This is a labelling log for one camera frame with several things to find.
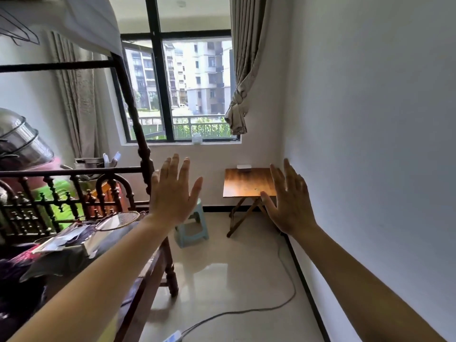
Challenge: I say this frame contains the person's right hand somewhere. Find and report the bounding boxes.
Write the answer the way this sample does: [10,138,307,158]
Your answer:
[260,158,318,238]

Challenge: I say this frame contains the person's left hand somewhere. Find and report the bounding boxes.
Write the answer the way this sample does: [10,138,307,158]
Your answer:
[148,154,204,230]

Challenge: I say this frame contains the person's left forearm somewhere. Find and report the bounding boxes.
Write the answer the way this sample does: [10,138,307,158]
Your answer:
[6,213,177,342]

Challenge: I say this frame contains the person's right forearm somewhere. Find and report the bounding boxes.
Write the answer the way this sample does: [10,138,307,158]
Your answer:
[285,223,447,342]

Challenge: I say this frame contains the wooden folding table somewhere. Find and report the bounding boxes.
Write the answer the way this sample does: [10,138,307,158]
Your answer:
[223,167,282,238]

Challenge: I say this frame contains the light blue plastic stool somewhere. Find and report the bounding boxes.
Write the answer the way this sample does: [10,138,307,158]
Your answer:
[173,198,210,249]

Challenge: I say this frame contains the balcony railing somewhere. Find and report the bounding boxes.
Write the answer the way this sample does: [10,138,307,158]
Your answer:
[128,115,233,140]

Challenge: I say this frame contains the orange box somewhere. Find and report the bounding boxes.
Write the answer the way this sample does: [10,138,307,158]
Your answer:
[88,181,124,218]

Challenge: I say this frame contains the badminton racket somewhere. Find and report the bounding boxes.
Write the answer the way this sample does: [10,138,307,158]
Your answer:
[73,210,149,233]

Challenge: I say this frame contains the metal tray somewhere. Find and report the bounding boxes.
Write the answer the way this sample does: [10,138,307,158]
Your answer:
[74,157,105,171]

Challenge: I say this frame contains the white flat box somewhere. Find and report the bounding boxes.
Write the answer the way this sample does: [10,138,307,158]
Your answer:
[81,227,120,259]

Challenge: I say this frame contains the green plastic bag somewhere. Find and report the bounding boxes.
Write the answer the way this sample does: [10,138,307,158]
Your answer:
[33,180,90,230]

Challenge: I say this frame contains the white apartment building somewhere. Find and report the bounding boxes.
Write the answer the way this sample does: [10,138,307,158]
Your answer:
[125,40,234,116]

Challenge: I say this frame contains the hanging beige curtain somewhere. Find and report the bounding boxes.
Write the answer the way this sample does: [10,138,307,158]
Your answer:
[46,31,108,161]

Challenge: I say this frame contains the loose papers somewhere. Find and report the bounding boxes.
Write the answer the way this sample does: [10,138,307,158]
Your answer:
[31,224,97,255]

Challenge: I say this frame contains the pink plastic basin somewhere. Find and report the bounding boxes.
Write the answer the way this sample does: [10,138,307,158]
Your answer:
[0,157,73,198]

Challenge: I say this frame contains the tied beige curtain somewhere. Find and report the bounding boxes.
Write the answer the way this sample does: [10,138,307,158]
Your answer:
[224,0,273,136]

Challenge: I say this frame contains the stacked steel pots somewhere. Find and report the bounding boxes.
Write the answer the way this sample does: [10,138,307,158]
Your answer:
[0,107,55,168]

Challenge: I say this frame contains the dark floral blanket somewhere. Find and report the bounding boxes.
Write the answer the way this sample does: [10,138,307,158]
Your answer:
[0,242,109,333]

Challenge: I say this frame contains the white bed sheet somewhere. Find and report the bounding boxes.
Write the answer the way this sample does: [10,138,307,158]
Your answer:
[0,0,124,58]

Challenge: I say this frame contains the dark wooden bed frame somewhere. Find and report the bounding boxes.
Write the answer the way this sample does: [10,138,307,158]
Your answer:
[0,53,179,342]

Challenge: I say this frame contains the black window frame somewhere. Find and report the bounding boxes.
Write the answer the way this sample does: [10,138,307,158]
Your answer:
[107,0,243,145]

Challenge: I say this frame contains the grey floor cable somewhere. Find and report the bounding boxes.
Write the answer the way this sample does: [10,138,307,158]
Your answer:
[180,233,297,337]

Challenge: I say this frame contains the wire clothes hangers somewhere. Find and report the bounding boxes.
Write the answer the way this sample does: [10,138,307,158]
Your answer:
[0,6,41,47]

